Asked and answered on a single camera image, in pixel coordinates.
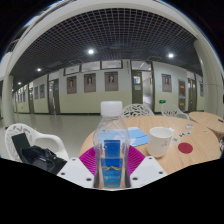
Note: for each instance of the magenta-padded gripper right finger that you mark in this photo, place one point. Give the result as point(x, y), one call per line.
point(148, 170)

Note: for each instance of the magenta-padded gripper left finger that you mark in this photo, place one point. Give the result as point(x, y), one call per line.
point(75, 171)

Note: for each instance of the clear plastic water bottle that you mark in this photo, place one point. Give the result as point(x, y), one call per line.
point(111, 160)

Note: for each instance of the white mug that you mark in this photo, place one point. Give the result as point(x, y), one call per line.
point(159, 143)

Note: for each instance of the black bag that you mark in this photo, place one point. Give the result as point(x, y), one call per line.
point(43, 158)

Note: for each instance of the light blue paper packet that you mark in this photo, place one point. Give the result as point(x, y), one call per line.
point(138, 136)

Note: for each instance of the flat round red coaster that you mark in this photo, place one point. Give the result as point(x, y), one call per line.
point(185, 148)

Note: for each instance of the white plastic lattice chair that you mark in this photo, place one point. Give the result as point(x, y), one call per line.
point(138, 110)
point(173, 110)
point(40, 138)

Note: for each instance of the clear plastic wrapper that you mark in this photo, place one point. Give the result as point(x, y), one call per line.
point(189, 126)

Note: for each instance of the dark flat tablet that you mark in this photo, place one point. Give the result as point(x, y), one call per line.
point(20, 141)

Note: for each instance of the green exit sign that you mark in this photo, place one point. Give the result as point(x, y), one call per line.
point(162, 101)

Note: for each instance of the open dark green door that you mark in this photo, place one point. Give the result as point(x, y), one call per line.
point(136, 95)

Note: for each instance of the round wooden table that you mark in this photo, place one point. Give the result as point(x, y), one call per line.
point(206, 120)

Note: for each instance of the black phone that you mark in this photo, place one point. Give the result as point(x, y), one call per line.
point(221, 120)

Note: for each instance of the round ceiling lights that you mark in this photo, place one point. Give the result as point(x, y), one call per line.
point(90, 51)

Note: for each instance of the framed wall portraits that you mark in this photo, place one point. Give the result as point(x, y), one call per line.
point(111, 81)

